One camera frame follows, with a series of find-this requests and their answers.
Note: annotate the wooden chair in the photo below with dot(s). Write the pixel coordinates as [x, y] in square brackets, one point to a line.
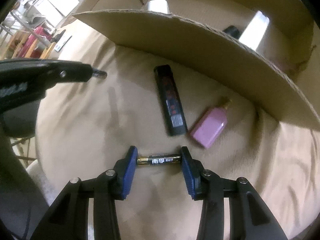
[23, 44]

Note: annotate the tan bed sheet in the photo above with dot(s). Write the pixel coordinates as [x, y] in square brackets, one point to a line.
[84, 128]

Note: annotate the pink perfume bottle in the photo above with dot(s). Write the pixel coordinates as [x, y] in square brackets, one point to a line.
[211, 124]

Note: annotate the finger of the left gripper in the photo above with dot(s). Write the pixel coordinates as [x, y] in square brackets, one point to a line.
[72, 71]

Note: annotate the white flat box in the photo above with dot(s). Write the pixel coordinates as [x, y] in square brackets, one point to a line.
[255, 30]

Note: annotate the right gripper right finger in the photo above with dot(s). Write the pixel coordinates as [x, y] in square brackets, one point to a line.
[250, 217]

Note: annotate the black rectangular device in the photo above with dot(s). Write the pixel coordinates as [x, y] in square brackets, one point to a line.
[170, 101]

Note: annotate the brown cardboard box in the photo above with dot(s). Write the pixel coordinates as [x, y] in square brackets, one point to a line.
[281, 75]

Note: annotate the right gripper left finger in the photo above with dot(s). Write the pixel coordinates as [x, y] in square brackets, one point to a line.
[67, 217]

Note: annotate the black gold battery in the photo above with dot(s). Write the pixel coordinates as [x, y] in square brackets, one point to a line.
[155, 160]

